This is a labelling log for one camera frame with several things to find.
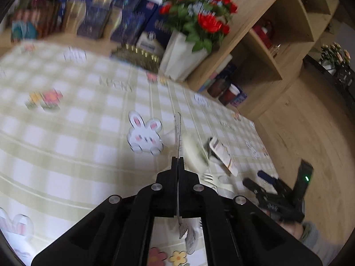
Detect white orange packet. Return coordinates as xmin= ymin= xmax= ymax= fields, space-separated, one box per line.
xmin=208 ymin=137 xmax=239 ymax=176

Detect white blue label box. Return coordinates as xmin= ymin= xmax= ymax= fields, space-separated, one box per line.
xmin=136 ymin=32 xmax=171 ymax=57

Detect clear plastic bag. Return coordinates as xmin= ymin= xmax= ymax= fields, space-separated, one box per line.
xmin=173 ymin=112 xmax=204 ymax=255

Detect person's right hand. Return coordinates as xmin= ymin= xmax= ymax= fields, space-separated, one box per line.
xmin=279 ymin=219 xmax=304 ymax=240

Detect peach roses in white vase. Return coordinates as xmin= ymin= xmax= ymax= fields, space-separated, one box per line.
xmin=320 ymin=43 xmax=352 ymax=74

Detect dark blue shelf box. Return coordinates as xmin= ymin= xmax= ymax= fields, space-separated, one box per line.
xmin=219 ymin=61 xmax=237 ymax=81

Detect red basket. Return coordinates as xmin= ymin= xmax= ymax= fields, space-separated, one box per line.
xmin=252 ymin=23 xmax=274 ymax=47

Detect green gold-edged tray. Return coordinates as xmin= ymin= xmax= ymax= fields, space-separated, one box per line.
xmin=111 ymin=44 xmax=164 ymax=71

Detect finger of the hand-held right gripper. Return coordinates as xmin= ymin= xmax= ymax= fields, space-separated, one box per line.
xmin=257 ymin=170 xmax=279 ymax=186
xmin=243 ymin=178 xmax=268 ymax=200

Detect wooden shelf unit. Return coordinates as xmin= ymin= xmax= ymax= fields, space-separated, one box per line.
xmin=186 ymin=0 xmax=340 ymax=119

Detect white plastic fork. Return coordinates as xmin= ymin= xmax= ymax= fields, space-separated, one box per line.
xmin=202 ymin=172 xmax=245 ymax=193

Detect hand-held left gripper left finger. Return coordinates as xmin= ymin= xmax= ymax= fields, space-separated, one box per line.
xmin=30 ymin=156 xmax=178 ymax=266

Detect person's right forearm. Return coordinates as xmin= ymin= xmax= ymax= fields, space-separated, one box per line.
xmin=298 ymin=222 xmax=344 ymax=258

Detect red cup with white rim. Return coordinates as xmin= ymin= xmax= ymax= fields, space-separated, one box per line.
xmin=219 ymin=84 xmax=240 ymax=106

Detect small purple blue box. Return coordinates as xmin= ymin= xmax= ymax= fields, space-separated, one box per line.
xmin=231 ymin=89 xmax=248 ymax=108

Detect black side table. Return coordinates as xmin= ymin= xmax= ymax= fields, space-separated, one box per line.
xmin=304 ymin=55 xmax=355 ymax=104

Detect red roses in white pot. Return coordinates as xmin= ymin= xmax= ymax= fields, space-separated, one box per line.
xmin=158 ymin=0 xmax=239 ymax=79

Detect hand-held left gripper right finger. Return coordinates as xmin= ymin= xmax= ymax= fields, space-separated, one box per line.
xmin=177 ymin=156 xmax=323 ymax=266

